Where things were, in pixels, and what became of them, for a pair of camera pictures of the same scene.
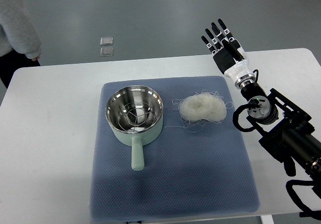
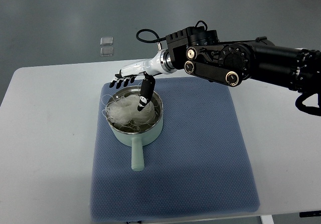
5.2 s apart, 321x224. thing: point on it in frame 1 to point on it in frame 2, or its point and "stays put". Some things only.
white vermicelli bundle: (200, 107) to (122, 109)
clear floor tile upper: (106, 41) stays put
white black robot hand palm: (239, 71) to (161, 64)
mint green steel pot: (135, 115) stays put
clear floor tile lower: (106, 51) stays put
